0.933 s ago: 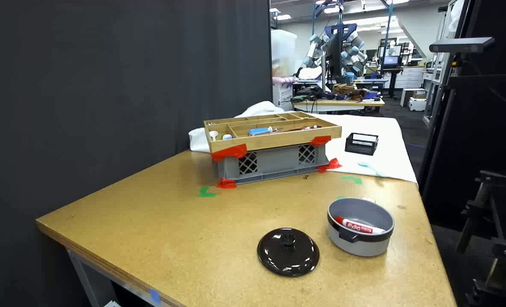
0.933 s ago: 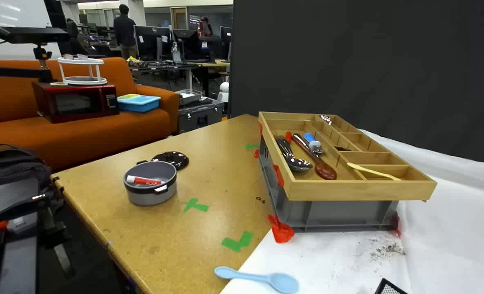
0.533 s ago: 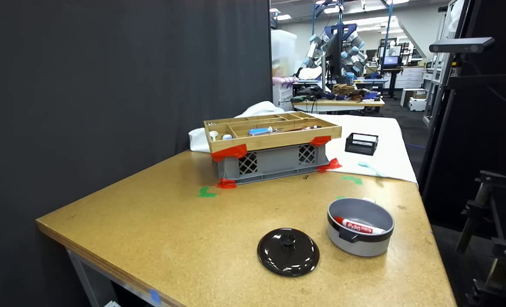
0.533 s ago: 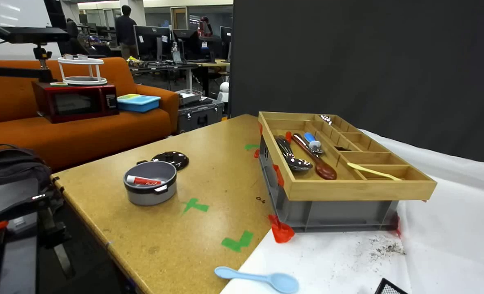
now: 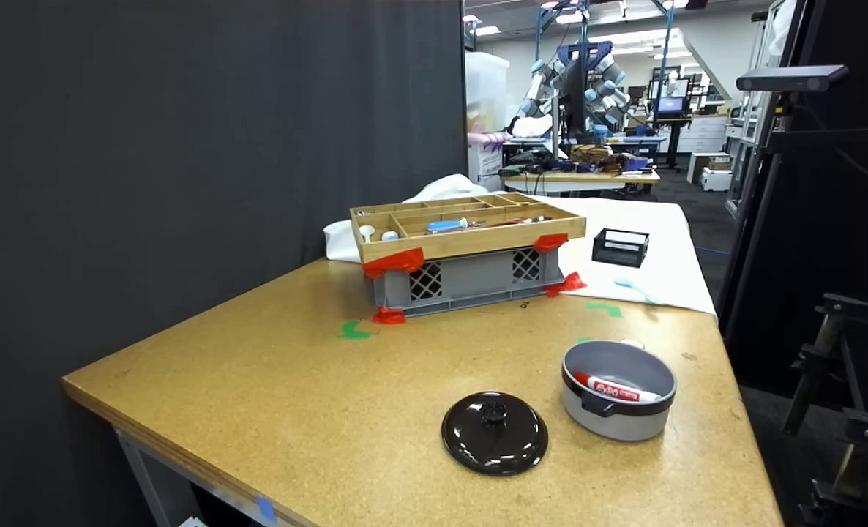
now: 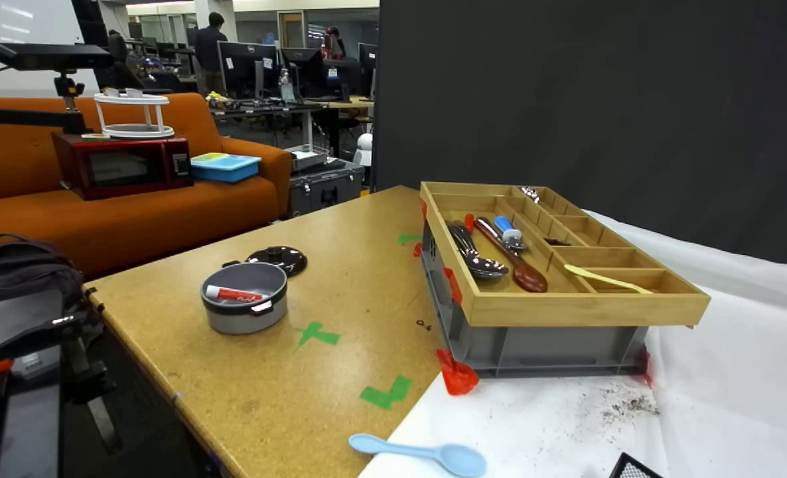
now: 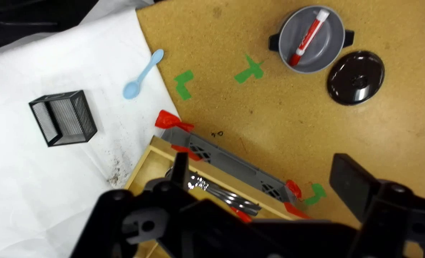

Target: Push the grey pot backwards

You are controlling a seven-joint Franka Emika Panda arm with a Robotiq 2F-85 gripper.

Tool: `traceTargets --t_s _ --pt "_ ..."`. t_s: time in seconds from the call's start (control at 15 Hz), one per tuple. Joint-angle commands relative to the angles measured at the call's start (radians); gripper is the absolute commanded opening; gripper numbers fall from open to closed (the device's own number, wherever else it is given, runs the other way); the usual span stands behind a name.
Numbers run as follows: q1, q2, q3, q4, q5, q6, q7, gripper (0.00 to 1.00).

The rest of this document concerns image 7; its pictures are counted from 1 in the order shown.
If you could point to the green tape mark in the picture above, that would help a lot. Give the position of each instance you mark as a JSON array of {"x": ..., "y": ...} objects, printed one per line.
[
  {"x": 183, "y": 84},
  {"x": 316, "y": 193},
  {"x": 250, "y": 71}
]

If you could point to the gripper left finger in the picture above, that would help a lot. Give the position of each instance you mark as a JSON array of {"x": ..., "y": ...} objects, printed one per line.
[{"x": 133, "y": 204}]

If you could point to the light blue plastic spoon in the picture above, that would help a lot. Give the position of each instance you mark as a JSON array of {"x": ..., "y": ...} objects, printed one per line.
[{"x": 139, "y": 79}]

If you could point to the black pot lid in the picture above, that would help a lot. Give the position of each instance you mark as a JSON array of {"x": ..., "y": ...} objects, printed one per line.
[{"x": 356, "y": 77}]

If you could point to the bundle of silver cutlery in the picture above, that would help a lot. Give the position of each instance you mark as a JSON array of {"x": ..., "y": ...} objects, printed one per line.
[{"x": 230, "y": 199}]

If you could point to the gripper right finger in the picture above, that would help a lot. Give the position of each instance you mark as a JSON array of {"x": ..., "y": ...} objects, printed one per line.
[{"x": 395, "y": 215}]

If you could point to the red marker with white cap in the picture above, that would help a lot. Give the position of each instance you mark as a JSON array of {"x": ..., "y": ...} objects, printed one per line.
[{"x": 310, "y": 36}]

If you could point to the wooden tray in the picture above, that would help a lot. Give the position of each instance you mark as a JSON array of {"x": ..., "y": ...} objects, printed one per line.
[{"x": 151, "y": 165}]

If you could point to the grey plastic crate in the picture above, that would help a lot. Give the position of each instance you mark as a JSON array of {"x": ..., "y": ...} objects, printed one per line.
[{"x": 230, "y": 165}]

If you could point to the white cloth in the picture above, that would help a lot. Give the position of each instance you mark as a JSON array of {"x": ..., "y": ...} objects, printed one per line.
[{"x": 37, "y": 179}]

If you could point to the red tape piece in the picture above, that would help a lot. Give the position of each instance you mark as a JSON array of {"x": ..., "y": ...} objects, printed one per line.
[
  {"x": 295, "y": 210},
  {"x": 169, "y": 121},
  {"x": 294, "y": 188},
  {"x": 242, "y": 215},
  {"x": 187, "y": 150}
]

